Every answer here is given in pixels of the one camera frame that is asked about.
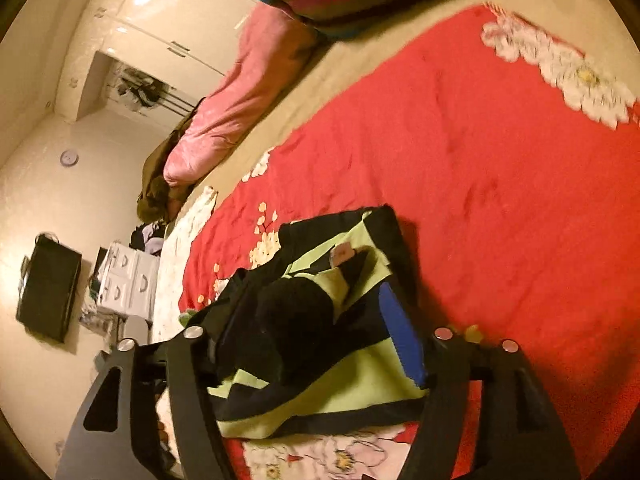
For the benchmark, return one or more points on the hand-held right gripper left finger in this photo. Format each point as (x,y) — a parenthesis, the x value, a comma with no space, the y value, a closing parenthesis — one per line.
(187,385)

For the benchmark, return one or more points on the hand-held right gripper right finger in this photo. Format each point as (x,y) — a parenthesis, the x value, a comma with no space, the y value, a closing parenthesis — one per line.
(400,330)

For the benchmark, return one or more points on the green black striped frog sweater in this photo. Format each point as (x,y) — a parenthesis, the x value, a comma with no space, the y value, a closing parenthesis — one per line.
(360,375)

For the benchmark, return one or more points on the pile of dark clothes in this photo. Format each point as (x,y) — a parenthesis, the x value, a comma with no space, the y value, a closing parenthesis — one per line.
(147,235)

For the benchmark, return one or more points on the white drawer cabinet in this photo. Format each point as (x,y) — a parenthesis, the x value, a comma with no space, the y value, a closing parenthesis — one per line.
(127,280)

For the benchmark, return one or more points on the pale pink patterned blanket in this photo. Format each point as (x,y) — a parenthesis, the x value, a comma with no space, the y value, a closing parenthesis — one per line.
(175,260)

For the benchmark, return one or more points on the red floral blanket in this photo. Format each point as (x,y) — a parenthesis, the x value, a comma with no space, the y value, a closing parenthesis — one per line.
(475,185)

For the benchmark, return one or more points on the black television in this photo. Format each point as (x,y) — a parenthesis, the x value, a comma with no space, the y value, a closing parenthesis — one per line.
(47,285)

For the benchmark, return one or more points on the brown fur-trimmed coat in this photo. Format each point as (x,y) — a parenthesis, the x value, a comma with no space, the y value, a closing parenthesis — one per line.
(155,180)

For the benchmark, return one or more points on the pink duvet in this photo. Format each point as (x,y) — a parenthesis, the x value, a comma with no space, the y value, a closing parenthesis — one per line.
(240,90)

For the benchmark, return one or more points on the multicolour striped pillow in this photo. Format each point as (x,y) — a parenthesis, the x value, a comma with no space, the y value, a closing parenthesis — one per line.
(350,0)

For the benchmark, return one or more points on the white wardrobe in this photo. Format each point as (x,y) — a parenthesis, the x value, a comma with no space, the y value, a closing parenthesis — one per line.
(165,15)

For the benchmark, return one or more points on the round wall fixture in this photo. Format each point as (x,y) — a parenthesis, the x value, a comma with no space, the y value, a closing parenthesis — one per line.
(69,157)

